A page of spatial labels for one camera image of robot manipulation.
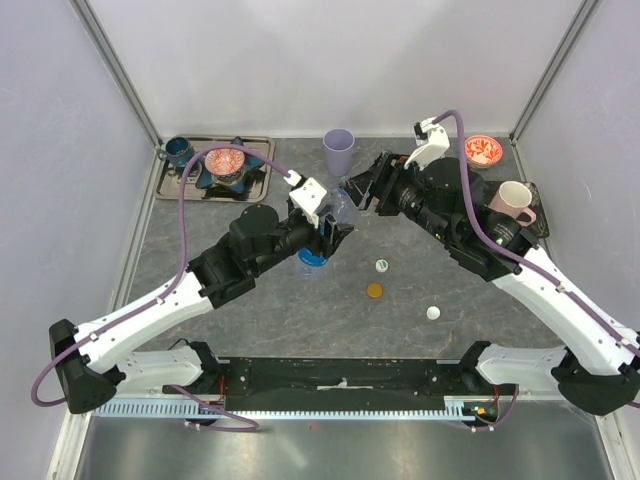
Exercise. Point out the dark floral square plate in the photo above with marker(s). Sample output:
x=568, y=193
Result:
x=540, y=227

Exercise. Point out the blue water bottle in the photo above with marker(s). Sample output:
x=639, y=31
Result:
x=310, y=266

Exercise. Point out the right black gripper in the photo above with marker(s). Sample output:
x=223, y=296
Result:
x=390, y=172

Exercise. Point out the pink white mug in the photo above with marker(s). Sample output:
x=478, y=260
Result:
x=514, y=199

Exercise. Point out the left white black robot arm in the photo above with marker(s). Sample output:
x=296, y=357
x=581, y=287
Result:
x=94, y=361

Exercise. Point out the lavender plastic cup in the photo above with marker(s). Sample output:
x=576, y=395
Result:
x=338, y=147

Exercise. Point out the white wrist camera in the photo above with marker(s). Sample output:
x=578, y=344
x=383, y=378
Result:
x=311, y=197
x=432, y=142

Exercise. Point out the white green bottle cap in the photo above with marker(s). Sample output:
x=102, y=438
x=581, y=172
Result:
x=381, y=265

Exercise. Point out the red patterned bowl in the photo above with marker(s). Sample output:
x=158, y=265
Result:
x=225, y=163

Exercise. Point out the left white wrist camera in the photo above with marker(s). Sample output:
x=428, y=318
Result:
x=311, y=197

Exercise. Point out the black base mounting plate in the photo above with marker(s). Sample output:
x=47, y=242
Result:
x=340, y=384

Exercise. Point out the orange bottle cap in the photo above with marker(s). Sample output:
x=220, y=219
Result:
x=374, y=290

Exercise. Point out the white blue bottle cap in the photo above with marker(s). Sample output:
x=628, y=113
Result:
x=433, y=313

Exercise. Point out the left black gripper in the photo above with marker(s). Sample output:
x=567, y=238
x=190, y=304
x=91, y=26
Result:
x=335, y=233

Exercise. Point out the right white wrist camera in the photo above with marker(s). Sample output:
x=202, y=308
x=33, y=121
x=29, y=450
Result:
x=432, y=142

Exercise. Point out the dark blue teacup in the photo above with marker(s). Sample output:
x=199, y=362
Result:
x=178, y=151

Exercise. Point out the slotted cable duct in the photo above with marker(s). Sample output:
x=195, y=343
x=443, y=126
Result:
x=182, y=408

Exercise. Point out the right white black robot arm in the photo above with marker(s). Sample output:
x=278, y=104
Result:
x=597, y=367

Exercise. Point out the red white floral bowl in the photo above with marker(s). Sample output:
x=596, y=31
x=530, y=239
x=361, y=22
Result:
x=482, y=151

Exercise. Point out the metal tray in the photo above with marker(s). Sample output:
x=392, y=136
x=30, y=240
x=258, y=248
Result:
x=168, y=179

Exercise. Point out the blue star-shaped dish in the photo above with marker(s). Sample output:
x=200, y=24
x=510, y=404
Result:
x=214, y=186

